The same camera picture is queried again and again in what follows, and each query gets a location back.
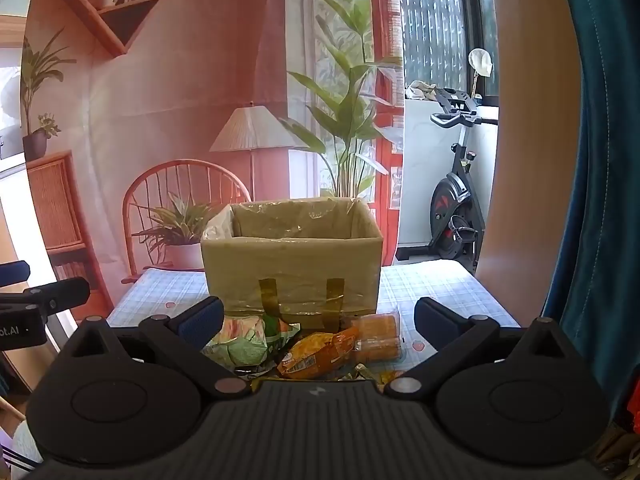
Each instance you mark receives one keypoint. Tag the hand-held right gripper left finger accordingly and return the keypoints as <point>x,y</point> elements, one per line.
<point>202,321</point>

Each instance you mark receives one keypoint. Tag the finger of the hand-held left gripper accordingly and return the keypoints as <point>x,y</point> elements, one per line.
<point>60,294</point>
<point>15,272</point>

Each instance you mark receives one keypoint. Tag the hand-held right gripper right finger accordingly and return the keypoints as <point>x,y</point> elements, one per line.
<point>434,320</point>

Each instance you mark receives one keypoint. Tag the green snack bag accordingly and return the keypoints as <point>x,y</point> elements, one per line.
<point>240,345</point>

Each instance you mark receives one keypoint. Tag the small yellow snack packet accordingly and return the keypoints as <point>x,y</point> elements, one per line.
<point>361,373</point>

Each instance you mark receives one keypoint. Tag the tan shopping bag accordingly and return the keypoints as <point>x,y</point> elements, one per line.
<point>300,270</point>

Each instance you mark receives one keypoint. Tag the orange chip bag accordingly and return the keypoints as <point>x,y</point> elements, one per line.
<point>310,356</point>

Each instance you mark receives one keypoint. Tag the clear orange cake packet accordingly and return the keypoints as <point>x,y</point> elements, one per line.
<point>380,335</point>

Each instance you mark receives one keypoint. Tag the black exercise bike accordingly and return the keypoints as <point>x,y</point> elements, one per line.
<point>450,205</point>

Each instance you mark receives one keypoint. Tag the beige crumpled cloth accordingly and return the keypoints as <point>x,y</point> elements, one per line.
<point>422,91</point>

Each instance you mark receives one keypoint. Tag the printed room backdrop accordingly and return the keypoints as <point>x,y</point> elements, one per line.
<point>175,85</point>

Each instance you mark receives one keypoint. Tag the teal curtain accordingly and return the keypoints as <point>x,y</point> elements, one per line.
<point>610,160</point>

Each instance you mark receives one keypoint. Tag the white cloth on stick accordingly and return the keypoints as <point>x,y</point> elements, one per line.
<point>480,60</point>

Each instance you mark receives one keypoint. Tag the dark framed window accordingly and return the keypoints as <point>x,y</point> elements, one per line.
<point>435,20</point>

